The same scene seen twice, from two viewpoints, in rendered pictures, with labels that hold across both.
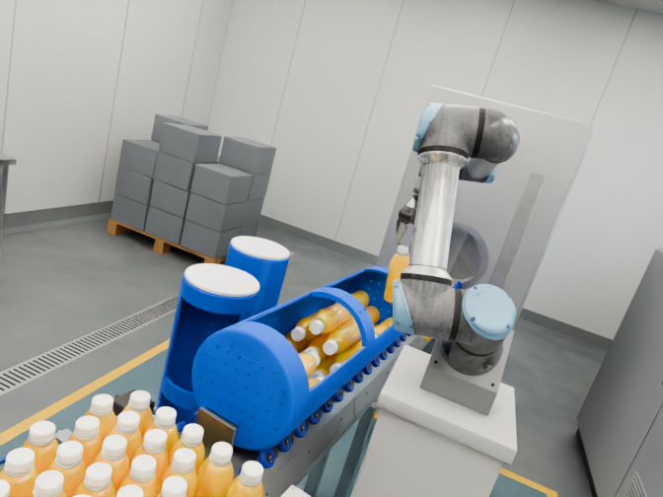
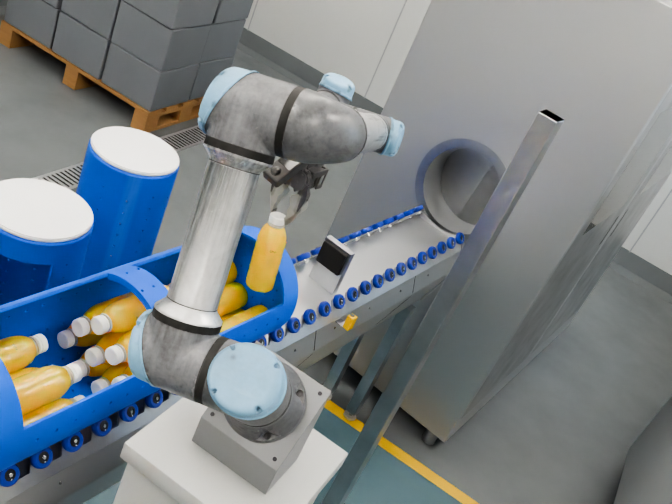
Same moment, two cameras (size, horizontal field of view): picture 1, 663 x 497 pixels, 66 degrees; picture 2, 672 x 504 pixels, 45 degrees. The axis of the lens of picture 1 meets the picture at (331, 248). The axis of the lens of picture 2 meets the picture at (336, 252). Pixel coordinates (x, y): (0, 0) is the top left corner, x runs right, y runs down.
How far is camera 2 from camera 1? 0.68 m
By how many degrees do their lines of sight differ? 14
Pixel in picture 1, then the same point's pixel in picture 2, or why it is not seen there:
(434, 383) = (207, 439)
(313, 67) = not seen: outside the picture
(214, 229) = (152, 65)
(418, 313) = (154, 366)
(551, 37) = not seen: outside the picture
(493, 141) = (299, 147)
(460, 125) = (254, 116)
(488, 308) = (240, 379)
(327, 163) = not seen: outside the picture
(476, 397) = (252, 470)
